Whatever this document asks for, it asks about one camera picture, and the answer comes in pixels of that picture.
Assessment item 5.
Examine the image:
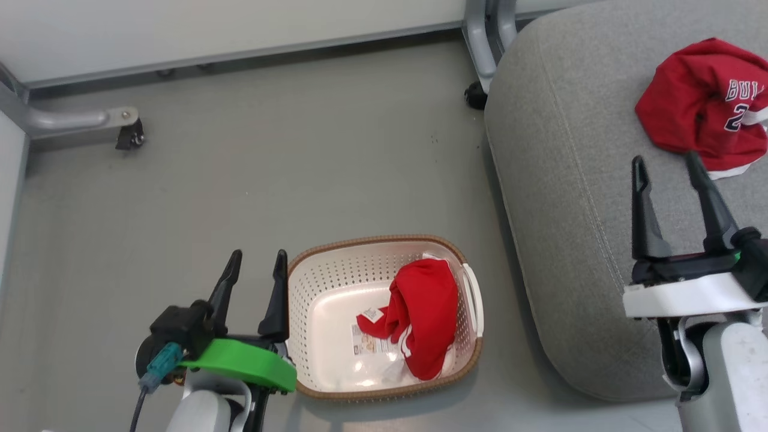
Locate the black caster wheel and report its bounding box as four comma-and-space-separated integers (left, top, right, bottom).
115, 118, 146, 151
463, 81, 488, 111

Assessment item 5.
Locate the long grey partition foot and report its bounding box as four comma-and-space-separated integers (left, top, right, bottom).
0, 62, 139, 137

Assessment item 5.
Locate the grey upright partition foot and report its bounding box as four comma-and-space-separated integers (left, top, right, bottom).
494, 0, 518, 52
463, 0, 499, 92

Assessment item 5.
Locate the white perforated laundry basket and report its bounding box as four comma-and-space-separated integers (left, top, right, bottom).
287, 234, 484, 401

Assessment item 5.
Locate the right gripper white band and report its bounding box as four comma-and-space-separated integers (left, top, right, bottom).
622, 151, 768, 319

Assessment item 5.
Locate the grey fabric sofa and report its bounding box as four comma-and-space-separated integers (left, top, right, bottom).
484, 0, 768, 403

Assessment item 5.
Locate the red Bulls jersey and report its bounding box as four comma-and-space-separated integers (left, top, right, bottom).
635, 37, 768, 181

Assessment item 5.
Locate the red garment with white stripes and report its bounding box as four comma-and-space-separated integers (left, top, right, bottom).
356, 257, 460, 382

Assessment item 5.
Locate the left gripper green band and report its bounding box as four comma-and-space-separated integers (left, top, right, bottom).
179, 250, 298, 395

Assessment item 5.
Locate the paper label sticker in basket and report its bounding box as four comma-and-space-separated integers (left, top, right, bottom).
350, 323, 392, 357

